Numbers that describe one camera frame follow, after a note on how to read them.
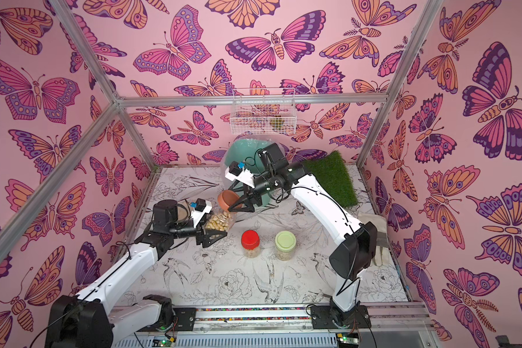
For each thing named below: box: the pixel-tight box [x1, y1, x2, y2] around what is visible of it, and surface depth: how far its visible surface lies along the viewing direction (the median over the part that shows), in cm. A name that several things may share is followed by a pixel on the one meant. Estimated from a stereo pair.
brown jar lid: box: [217, 189, 243, 211], surface depth 68 cm
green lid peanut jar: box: [274, 230, 297, 261], surface depth 81 cm
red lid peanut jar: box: [240, 229, 261, 259], surface depth 83 cm
